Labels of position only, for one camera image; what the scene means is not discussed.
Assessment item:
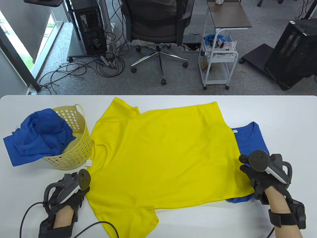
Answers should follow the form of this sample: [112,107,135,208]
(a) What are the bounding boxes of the black window frame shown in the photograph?
[0,32,41,92]

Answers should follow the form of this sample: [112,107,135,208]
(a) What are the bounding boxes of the yellow t-shirt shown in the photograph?
[85,97,256,238]

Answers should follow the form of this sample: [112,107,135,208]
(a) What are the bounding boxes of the black computer tower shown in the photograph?
[72,0,108,55]

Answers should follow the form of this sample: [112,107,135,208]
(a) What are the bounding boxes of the black desk top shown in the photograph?
[24,0,65,7]

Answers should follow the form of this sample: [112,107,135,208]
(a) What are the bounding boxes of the person's right hand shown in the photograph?
[238,154,293,206]

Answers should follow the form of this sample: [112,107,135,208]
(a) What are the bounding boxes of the black wheeled platform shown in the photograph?
[239,43,275,75]

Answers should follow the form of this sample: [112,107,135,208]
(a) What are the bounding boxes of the brown top side table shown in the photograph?
[203,0,252,31]

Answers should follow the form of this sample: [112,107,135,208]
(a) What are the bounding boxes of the white rolling utility cart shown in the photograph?
[198,28,239,91]

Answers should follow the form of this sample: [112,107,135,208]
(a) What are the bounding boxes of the blue t-shirt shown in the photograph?
[225,121,270,204]
[3,108,76,167]

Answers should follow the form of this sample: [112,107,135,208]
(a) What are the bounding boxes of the grey rolling desk base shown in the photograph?
[67,25,109,62]

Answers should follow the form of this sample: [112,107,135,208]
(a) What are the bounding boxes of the black mesh office chair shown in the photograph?
[121,0,196,86]

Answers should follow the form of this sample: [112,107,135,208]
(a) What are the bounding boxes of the clear bag of papers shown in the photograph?
[213,40,238,59]

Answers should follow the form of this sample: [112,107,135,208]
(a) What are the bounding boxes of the brown bag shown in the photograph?
[199,56,213,73]

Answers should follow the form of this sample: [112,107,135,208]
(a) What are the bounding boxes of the tangle of black floor cables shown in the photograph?
[37,0,133,96]

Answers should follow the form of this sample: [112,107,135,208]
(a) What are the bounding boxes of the black stand pole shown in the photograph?
[296,0,317,20]

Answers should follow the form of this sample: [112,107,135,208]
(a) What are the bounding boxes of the grey handheld controller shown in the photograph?
[248,150,293,184]
[44,169,91,205]

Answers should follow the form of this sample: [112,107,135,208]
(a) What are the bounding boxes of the yellow perforated laundry basket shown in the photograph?
[42,104,94,170]

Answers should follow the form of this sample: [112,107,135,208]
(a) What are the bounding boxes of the black floor box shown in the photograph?
[183,33,201,52]

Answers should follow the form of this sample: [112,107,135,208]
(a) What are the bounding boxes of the blue cloth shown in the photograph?
[204,34,232,46]

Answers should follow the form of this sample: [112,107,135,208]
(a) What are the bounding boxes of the black computer case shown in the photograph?
[264,19,317,91]

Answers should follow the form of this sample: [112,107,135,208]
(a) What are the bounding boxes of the black wrist camera strap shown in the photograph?
[268,200,307,230]
[38,218,75,238]

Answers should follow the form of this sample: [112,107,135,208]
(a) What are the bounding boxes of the person's left hand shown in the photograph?
[43,174,91,230]

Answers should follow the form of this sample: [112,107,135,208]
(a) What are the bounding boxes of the black chair base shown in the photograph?
[257,0,285,7]

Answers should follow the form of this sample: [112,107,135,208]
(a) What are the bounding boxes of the person's left forearm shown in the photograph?
[53,206,75,230]

